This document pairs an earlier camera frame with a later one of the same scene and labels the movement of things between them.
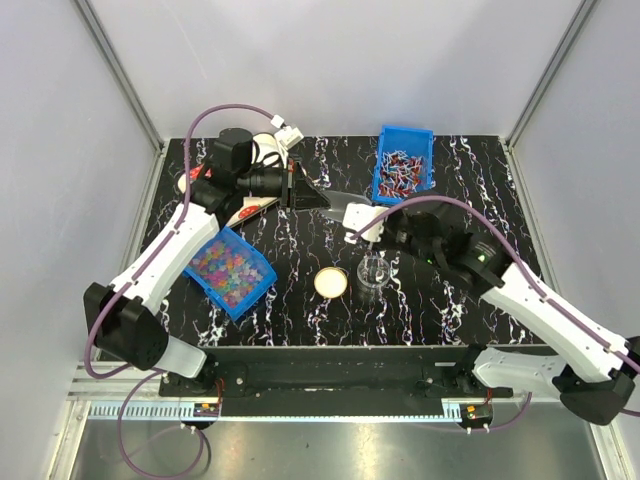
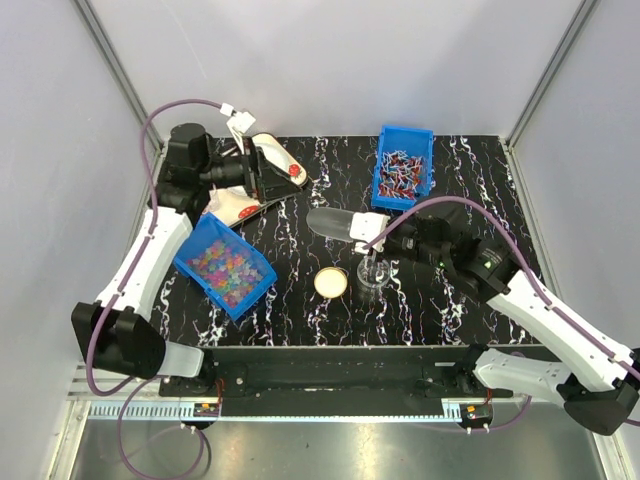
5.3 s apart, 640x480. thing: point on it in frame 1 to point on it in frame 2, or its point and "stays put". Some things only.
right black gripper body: x=396 y=235 stays put
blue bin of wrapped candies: x=405 y=163 stays put
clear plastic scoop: x=339 y=202 to x=330 y=222
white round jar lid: x=330 y=282 stays put
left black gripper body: x=291 y=181 to x=254 y=185
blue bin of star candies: x=232 y=270 stays put
